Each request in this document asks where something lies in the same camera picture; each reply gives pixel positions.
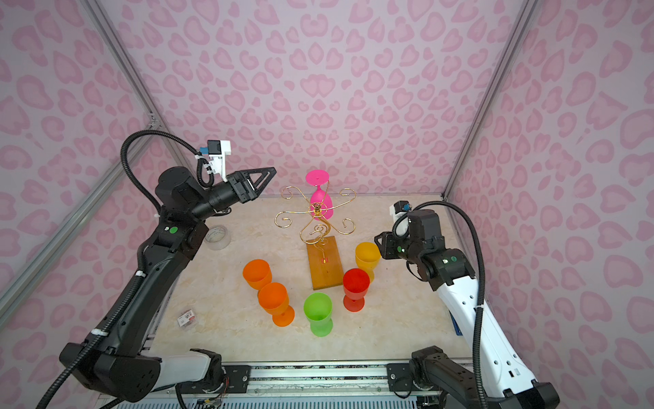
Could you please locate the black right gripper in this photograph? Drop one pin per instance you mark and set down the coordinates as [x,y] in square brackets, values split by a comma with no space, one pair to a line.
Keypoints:
[387,243]

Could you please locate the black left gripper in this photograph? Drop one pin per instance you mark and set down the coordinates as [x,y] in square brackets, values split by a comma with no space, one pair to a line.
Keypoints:
[238,180]

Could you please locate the yellow wine glass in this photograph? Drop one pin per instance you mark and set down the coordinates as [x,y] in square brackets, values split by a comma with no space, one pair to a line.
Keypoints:
[367,257]

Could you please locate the red wine glass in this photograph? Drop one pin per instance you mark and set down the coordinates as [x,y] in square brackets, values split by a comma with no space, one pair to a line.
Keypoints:
[356,283]

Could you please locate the pink wine glass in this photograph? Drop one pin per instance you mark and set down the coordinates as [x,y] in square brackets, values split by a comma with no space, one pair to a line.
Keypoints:
[320,180]

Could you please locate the green wine glass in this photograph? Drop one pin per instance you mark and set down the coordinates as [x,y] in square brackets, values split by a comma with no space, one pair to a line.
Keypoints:
[318,310]

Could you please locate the orange wine glass front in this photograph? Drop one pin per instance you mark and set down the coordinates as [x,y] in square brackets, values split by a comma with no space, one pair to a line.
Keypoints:
[257,274]

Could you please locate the orange wine glass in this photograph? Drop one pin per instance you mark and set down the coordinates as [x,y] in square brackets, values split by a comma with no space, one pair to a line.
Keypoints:
[257,274]
[274,299]

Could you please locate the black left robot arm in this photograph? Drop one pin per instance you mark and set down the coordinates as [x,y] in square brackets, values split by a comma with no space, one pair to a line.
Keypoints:
[110,360]

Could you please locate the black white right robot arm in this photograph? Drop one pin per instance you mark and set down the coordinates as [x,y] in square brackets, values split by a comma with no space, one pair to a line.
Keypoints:
[498,377]

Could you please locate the orange wooden rack base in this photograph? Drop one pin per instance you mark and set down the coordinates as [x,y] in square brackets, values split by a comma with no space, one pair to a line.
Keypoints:
[325,264]

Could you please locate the clear tape roll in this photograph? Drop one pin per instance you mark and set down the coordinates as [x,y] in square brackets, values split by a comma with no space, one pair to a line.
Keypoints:
[218,238]

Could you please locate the blue box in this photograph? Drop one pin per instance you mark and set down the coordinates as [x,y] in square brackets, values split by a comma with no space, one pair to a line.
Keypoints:
[456,327]

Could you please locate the small red white packet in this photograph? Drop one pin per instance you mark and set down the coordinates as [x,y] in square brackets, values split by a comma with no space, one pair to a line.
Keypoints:
[186,319]

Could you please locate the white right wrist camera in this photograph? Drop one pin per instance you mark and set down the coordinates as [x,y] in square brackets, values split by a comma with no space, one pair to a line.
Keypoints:
[397,210]

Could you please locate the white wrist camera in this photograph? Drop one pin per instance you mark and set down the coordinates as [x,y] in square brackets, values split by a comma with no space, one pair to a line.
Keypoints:
[397,210]
[213,158]

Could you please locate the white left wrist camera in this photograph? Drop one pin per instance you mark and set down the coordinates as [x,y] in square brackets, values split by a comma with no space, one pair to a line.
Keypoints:
[213,158]

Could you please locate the gold wire glass rack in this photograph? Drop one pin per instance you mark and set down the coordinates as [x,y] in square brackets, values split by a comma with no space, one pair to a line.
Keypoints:
[318,227]

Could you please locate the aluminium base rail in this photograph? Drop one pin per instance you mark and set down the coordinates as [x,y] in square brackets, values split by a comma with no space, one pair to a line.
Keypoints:
[359,356]

